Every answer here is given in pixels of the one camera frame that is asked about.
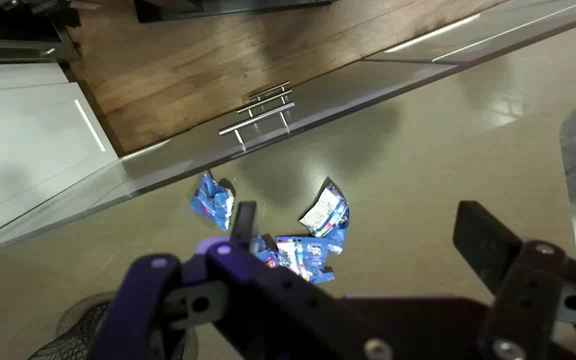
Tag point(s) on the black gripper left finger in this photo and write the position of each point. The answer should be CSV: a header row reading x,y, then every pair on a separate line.
x,y
261,300

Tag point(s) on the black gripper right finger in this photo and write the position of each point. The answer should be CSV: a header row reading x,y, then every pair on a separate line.
x,y
535,300

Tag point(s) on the blue snack packet white end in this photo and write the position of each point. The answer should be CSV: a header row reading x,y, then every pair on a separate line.
x,y
325,211

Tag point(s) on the small crumpled blue snack packet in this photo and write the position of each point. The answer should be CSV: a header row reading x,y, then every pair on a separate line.
x,y
213,200

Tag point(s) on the grey base cabinet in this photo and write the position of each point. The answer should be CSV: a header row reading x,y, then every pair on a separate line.
x,y
341,86

